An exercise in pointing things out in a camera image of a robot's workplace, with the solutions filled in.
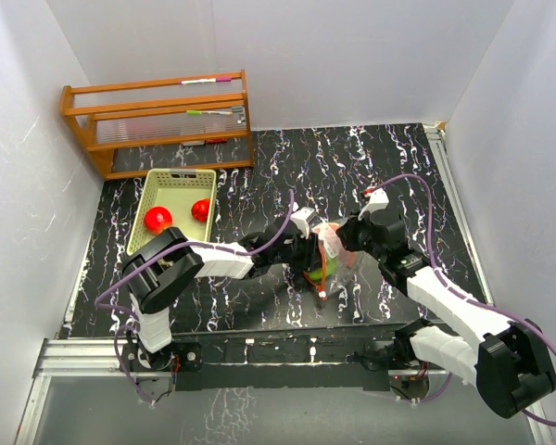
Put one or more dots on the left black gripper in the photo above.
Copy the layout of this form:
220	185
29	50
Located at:
310	259

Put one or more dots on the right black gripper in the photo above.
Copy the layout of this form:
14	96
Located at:
347	232

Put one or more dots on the green fake leaf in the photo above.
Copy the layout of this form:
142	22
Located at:
316	275

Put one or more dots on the clear zip top bag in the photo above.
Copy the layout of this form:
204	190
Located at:
331	248

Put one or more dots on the red fake wax apple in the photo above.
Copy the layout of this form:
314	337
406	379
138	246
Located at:
201	209

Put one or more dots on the pale green plastic basket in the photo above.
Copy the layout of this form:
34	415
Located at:
176	190

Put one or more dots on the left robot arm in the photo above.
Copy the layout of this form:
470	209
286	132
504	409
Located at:
159	272

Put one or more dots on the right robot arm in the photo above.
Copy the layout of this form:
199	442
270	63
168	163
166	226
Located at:
503	357

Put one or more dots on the wooden shelf rack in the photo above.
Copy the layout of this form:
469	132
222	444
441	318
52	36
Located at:
108	118

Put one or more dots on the green white marker pen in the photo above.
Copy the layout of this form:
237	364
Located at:
196	112

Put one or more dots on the pink white marker pen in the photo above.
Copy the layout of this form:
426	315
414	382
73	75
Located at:
222	79

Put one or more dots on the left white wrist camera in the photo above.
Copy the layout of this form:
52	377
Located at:
302	219

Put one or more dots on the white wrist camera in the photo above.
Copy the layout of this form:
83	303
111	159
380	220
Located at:
302	219
376	199

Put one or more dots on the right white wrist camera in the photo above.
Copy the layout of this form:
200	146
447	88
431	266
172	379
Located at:
376	199

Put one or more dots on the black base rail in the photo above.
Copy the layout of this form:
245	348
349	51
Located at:
346	356

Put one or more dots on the aluminium frame rail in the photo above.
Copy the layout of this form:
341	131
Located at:
79	397

